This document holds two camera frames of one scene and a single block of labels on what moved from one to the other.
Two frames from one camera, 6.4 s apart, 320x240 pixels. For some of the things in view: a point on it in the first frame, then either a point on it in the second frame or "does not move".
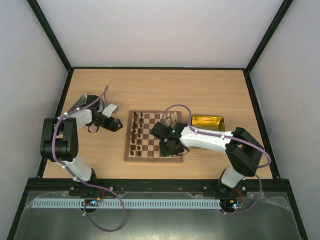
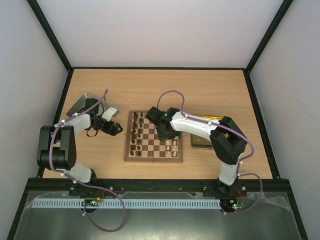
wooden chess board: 140,144 does not move
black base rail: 153,185 does not move
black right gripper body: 158,131 to 166,133
